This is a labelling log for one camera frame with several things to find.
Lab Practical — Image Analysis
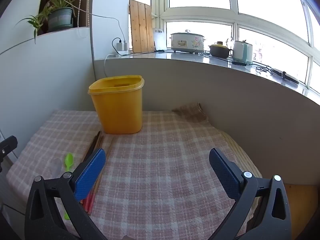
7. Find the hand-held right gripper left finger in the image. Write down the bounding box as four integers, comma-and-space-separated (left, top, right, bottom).
24, 148, 108, 240

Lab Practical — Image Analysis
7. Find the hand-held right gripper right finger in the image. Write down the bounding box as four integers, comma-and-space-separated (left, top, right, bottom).
209, 147, 292, 240

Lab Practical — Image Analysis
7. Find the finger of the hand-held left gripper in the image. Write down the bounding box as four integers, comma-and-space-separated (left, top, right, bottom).
0, 135, 18, 172

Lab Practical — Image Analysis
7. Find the green plastic spoon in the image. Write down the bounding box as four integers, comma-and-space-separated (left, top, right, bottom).
63, 153, 75, 220

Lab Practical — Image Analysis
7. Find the black chopstick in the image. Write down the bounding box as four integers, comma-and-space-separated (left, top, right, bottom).
83, 131, 101, 162
86, 131, 102, 155

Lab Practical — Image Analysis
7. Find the yellow plastic container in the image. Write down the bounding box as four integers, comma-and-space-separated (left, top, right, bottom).
87, 75, 145, 135

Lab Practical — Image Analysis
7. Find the pink checkered cloth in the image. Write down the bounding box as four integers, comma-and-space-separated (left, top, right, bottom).
5, 109, 253, 240

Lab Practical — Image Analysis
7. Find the black clamp holder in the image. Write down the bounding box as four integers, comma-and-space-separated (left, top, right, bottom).
271, 69, 290, 80

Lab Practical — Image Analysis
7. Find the pale green electric kettle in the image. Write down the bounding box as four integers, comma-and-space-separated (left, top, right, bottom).
231, 40, 254, 64

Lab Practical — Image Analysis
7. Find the brown clay pot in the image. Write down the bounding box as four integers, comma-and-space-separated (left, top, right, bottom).
209, 41, 232, 59

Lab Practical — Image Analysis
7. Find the white stone windowsill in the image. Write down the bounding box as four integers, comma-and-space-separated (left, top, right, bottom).
94, 50, 308, 98

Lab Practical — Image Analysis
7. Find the white floral slow cooker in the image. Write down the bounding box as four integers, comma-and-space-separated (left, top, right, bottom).
170, 29, 207, 55

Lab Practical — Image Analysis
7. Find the potted spider plant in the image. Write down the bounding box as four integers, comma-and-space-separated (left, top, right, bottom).
15, 0, 78, 44

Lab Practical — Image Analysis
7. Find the white plastic cutting board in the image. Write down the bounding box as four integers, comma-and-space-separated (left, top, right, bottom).
153, 27, 167, 51

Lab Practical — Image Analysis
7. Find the wooden slat board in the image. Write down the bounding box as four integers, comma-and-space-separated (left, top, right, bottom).
129, 0, 154, 53

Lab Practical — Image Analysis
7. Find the white power strip cable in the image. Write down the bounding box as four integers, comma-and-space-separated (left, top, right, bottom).
103, 53, 118, 78

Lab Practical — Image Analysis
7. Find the black appliance power cable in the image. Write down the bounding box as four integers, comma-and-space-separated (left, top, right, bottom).
200, 51, 247, 67

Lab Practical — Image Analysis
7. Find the black charging cable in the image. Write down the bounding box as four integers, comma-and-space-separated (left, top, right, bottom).
112, 37, 163, 56

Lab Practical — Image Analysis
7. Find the thin white cable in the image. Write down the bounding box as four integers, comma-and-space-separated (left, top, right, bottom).
49, 0, 125, 43

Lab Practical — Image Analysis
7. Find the white bead cord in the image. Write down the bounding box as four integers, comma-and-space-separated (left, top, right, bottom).
76, 0, 90, 28

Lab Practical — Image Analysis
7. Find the white window frame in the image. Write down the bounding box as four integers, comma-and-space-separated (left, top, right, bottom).
150, 0, 320, 98

